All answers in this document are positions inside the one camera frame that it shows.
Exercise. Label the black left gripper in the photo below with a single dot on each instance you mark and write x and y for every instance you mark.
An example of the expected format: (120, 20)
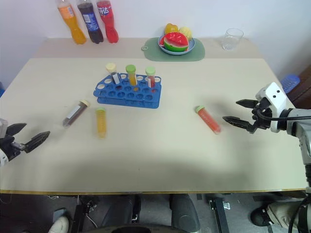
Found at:
(9, 146)

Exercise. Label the red soda plastic bottle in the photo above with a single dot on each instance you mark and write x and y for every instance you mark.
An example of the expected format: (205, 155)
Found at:
(109, 24)

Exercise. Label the black shoe with beige trouser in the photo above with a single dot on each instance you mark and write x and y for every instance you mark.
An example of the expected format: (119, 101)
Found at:
(274, 214)

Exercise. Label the black metal stand frame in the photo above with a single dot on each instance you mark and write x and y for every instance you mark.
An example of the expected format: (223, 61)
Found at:
(81, 213)
(218, 213)

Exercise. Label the blue test tube rack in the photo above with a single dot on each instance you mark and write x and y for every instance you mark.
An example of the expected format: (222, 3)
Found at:
(126, 95)

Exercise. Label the toy watermelon slice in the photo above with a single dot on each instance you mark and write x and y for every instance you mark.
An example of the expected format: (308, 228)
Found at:
(176, 41)

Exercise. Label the blue plate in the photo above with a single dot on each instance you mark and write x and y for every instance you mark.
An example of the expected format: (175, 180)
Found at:
(192, 44)

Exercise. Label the yellow toy bell pepper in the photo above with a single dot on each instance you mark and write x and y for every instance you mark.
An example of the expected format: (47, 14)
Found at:
(170, 28)

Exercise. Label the white shoe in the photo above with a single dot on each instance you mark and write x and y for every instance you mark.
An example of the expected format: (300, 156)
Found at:
(59, 225)

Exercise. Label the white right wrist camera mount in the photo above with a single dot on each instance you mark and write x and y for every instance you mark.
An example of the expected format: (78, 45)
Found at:
(275, 98)

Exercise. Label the orange soda plastic bottle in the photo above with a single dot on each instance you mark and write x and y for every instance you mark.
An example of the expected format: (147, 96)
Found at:
(73, 26)

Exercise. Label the stack of blue plastic stools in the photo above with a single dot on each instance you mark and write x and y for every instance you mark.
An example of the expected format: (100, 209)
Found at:
(290, 83)

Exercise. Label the dark rounded shape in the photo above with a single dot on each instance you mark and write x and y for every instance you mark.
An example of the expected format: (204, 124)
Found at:
(184, 213)

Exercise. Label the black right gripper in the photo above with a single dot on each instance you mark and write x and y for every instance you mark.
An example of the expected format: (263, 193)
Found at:
(262, 121)

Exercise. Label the clear plastic cup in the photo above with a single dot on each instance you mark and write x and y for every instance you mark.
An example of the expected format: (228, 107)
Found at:
(232, 40)

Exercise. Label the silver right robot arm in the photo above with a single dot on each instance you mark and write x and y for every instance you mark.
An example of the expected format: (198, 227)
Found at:
(301, 126)

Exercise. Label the brown wooden cabinet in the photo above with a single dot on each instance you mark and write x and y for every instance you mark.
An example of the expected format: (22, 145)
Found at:
(302, 89)

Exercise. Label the green silicone mat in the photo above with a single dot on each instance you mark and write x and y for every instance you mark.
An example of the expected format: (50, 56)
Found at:
(151, 52)

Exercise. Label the dark cola plastic bottle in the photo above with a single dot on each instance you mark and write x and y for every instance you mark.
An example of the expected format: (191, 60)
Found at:
(91, 24)

